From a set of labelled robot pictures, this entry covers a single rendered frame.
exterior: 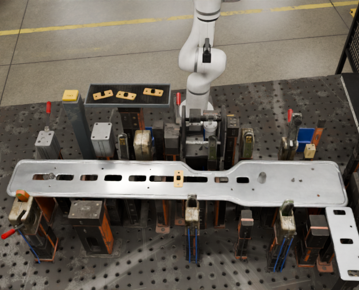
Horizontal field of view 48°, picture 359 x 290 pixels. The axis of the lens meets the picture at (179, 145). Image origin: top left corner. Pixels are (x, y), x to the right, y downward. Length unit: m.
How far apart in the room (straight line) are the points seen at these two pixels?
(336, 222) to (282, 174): 0.28
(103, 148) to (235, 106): 0.94
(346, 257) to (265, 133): 0.92
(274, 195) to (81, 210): 0.75
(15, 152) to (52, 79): 1.63
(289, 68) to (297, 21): 0.78
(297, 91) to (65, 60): 2.34
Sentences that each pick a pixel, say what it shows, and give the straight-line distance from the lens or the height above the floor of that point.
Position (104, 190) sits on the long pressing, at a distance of 1.67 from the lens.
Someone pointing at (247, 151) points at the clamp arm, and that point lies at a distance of 1.74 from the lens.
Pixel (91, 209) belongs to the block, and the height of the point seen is 1.03.
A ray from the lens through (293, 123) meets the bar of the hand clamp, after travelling 1.66.
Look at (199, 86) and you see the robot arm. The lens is 2.00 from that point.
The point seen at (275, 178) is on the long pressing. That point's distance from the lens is 1.69.
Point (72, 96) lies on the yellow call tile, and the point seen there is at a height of 1.16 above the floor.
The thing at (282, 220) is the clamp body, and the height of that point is 1.04.
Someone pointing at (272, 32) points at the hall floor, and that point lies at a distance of 4.27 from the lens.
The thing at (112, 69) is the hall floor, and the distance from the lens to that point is 3.83.
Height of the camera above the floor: 2.35
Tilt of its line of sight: 49 degrees down
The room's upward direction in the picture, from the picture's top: 3 degrees counter-clockwise
